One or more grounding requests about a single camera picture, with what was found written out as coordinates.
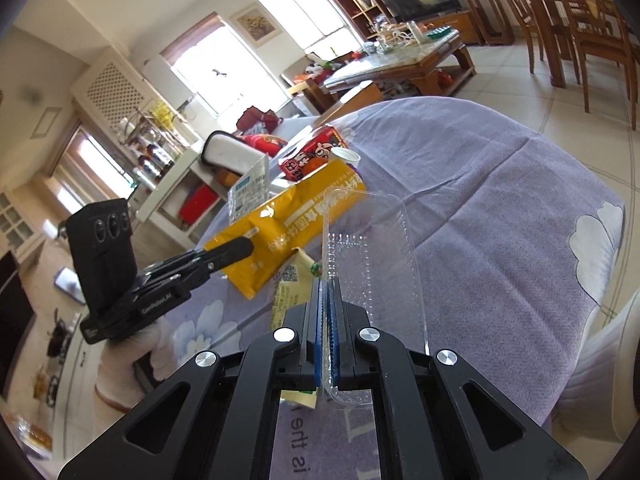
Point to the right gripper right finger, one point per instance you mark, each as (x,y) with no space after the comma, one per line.
(364,357)

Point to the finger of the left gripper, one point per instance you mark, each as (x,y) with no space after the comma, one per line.
(206,260)

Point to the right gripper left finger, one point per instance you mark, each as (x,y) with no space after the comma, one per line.
(287,358)

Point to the clear plastic tray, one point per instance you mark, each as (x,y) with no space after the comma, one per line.
(367,247)

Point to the yellow snack bag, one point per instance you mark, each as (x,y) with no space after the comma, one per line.
(287,221)

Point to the right white gloved hand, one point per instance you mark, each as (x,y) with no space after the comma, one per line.
(601,398)

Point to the yellow-green milk powder sachet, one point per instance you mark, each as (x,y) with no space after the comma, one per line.
(293,287)

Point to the white side shelf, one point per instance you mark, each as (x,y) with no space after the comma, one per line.
(159,212)

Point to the white wet wipe packet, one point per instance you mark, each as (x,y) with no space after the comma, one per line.
(250,191)

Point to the wooden sofa with cushions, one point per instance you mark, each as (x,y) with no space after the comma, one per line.
(232,152)

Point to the red snack packet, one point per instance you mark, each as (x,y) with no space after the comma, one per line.
(310,153)

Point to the purple floral tablecloth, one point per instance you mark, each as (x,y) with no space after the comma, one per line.
(515,242)

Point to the white paper cup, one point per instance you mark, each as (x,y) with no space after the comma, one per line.
(349,157)

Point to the framed sunflower picture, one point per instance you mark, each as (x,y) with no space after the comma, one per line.
(256,25)

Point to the wooden coffee table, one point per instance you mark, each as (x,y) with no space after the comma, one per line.
(437,68)

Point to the wooden dining chair left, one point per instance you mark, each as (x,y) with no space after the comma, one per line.
(523,13)

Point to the wooden dining table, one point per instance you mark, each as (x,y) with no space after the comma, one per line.
(555,34)

